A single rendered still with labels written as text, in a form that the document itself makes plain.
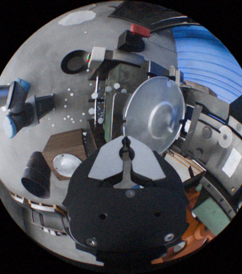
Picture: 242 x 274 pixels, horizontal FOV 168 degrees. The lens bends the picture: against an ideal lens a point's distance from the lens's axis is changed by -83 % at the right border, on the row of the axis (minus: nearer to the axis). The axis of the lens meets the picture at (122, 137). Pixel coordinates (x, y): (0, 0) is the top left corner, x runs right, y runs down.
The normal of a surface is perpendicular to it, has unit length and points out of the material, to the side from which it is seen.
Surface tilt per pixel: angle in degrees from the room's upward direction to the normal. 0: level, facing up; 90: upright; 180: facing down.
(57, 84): 0
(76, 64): 0
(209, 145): 90
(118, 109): 0
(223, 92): 90
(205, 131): 90
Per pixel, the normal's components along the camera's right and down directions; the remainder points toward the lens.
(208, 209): -0.90, 0.11
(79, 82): 0.42, 0.44
